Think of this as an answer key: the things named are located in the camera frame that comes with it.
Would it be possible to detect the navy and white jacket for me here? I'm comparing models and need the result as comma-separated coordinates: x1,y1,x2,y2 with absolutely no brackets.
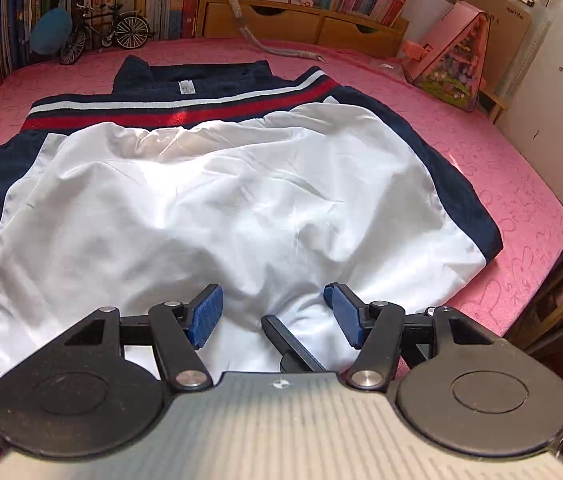
0,55,505,451

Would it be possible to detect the blue plush ball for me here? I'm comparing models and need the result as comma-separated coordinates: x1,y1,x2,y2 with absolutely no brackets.
30,7,73,56

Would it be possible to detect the black miniature bicycle model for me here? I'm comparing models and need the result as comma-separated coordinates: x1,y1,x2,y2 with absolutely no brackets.
59,2,156,66

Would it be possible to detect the pale braided cord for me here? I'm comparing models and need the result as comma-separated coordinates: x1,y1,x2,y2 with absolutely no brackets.
224,0,327,61

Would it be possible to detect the small pink plastic toy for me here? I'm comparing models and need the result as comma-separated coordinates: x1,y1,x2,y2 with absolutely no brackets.
401,40,435,61

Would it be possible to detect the brown cardboard clipboard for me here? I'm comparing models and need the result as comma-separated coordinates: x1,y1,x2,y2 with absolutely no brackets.
464,0,545,93

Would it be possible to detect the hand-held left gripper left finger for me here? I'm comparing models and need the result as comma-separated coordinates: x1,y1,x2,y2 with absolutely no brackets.
64,284,225,393

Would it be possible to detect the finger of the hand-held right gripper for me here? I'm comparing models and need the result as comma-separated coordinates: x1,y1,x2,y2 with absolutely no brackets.
260,314,329,373

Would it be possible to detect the wooden drawer organizer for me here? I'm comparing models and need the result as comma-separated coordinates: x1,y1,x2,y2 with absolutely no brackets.
196,0,409,58

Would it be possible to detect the pink triangular toy house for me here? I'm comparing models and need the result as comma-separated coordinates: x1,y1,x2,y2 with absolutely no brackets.
404,1,493,113

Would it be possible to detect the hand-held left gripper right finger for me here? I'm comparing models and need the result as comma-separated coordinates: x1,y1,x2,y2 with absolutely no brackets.
324,282,495,392

